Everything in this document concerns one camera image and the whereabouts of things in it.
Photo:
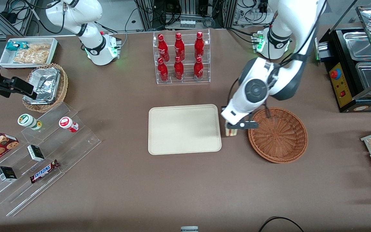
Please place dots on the crumpled aluminium foil container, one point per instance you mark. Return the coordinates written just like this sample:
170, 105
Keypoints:
45, 83

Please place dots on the small grey device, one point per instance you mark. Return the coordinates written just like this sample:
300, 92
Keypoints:
189, 229

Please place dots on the white power strip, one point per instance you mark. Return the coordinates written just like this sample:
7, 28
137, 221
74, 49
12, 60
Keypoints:
187, 23

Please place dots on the light brown wicker basket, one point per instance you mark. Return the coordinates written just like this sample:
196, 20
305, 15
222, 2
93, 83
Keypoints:
62, 87

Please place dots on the clear acrylic bottle rack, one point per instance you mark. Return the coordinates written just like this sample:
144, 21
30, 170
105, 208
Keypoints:
188, 79

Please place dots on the small black box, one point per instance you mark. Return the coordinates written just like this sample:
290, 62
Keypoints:
35, 153
6, 174

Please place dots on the white rectangular snack bin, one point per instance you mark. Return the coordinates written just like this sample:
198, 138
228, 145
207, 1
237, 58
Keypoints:
5, 59

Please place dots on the black food warmer appliance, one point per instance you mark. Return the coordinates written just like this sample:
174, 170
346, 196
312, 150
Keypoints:
345, 93

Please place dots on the red soda bottle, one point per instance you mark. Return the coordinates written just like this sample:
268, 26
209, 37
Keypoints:
162, 48
163, 71
199, 45
179, 69
179, 46
198, 69

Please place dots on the red lidded white cup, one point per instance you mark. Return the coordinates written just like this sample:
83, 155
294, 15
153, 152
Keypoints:
68, 124

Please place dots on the round brown wicker basket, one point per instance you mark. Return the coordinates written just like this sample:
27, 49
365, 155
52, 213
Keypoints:
279, 138

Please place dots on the cream plastic tray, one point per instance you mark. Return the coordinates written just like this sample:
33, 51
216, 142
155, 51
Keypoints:
184, 129

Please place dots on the clear acrylic stepped stand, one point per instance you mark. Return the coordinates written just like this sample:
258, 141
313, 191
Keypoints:
76, 145

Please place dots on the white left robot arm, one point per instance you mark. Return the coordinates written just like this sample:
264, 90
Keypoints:
256, 90

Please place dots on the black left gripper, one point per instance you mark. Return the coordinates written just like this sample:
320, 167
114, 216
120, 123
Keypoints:
223, 107

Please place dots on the Snickers chocolate bar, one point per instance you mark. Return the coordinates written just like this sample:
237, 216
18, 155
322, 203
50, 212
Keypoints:
43, 171

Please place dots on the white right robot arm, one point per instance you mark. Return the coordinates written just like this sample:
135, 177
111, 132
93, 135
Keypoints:
97, 53

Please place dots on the triangular sandwich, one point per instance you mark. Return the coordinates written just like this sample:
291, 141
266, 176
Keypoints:
231, 132

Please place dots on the green lidded white cup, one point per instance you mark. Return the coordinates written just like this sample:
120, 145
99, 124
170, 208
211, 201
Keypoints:
27, 120

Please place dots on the aluminium frame rack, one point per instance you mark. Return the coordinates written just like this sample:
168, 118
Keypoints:
147, 16

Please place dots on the teal snack packet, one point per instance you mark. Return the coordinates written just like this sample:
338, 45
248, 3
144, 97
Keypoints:
13, 45

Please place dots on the clear bag of crackers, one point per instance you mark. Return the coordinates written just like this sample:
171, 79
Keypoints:
40, 47
31, 57

